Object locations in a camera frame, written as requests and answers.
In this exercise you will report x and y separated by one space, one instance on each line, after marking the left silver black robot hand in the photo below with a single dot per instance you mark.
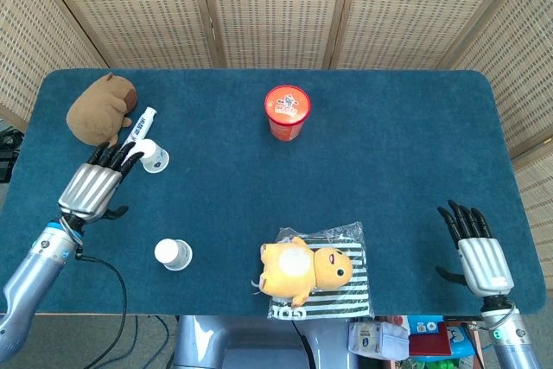
88 189

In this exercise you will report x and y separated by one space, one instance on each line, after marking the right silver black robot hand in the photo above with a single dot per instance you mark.
486 265

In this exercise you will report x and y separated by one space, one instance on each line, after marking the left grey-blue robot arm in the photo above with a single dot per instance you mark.
30 269

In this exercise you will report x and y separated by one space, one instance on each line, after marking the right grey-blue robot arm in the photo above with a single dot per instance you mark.
514 343

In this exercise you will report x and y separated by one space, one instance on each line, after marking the brown capybara plush toy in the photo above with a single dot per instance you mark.
95 114

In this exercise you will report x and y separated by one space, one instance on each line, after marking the white tube with blue print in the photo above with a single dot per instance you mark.
142 125

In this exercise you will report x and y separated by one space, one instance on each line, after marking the blue printed box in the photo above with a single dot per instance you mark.
425 326

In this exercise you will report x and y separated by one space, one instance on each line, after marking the black device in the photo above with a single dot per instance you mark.
8 157

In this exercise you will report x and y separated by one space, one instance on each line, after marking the red book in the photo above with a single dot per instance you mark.
430 343

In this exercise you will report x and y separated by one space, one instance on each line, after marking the blue felt table cover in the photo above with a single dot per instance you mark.
389 192

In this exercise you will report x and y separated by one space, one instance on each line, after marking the striped clear plastic bag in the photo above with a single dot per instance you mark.
358 295

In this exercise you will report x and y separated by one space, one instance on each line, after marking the white tissue pack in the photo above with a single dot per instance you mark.
376 341

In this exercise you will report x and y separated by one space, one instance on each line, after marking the woven rattan screen panel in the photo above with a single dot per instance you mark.
410 10
26 40
518 84
276 10
138 10

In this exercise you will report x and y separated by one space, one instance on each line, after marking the grey-blue robot torso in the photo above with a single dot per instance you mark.
203 343

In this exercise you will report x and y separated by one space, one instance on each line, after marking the yellow plush toy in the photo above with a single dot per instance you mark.
294 271

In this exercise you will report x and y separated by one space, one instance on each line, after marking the red canister with printed lid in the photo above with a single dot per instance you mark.
287 105

